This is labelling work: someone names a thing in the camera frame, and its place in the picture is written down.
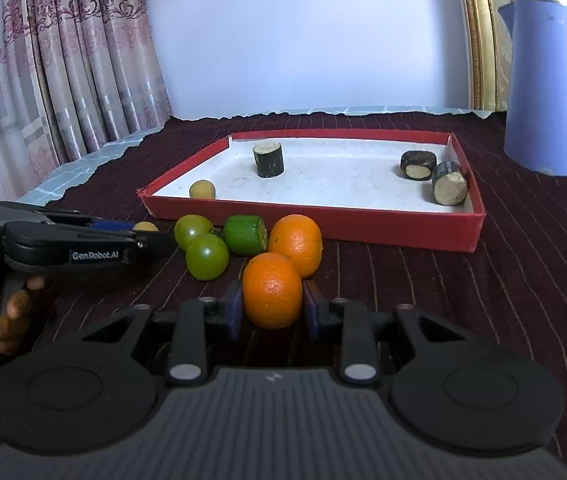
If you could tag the dark striped tablecloth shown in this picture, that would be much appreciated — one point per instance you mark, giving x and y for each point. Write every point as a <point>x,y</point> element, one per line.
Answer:
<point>513,310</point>

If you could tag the gold ornate frame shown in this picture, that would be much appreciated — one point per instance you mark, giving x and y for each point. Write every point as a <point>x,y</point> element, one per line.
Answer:
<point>478,35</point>

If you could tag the dark water chestnut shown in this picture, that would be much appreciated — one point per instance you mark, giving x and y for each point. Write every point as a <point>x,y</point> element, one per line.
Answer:
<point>416,160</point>

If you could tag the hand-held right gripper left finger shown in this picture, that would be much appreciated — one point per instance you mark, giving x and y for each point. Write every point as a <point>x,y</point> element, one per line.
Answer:
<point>233,310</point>

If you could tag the orange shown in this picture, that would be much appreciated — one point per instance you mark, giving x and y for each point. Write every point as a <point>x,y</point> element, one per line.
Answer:
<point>272,287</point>
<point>298,240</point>

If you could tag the blue electric kettle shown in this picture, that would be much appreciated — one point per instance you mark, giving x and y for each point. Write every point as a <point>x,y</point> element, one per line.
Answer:
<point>548,100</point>

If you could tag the person's left hand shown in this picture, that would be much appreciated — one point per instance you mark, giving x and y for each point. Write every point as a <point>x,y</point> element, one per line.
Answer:
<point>8,325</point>

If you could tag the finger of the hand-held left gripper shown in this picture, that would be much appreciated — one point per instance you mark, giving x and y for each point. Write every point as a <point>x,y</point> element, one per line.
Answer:
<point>108,225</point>
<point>153,247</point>

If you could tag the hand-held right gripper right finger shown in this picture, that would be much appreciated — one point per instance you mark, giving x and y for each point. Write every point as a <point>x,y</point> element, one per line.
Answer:
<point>312,312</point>

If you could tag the green tomato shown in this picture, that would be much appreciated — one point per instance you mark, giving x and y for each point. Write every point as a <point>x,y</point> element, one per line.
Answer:
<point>207,257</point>
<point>191,230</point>

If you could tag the pink patterned curtain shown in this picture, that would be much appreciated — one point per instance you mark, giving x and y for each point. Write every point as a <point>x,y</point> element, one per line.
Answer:
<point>73,60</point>

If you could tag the dark sugarcane piece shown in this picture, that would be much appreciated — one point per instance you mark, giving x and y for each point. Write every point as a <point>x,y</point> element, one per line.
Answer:
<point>448,190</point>
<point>267,162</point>

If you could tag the yellow longan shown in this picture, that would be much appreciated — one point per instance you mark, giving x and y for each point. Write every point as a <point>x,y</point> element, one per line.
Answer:
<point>202,190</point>
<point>146,226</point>

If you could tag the red cardboard box tray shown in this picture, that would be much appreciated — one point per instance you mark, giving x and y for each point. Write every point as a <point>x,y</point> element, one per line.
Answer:
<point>343,180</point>

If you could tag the green cut fruit piece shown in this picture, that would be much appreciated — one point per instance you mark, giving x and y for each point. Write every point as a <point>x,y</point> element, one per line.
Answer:
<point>241,235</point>

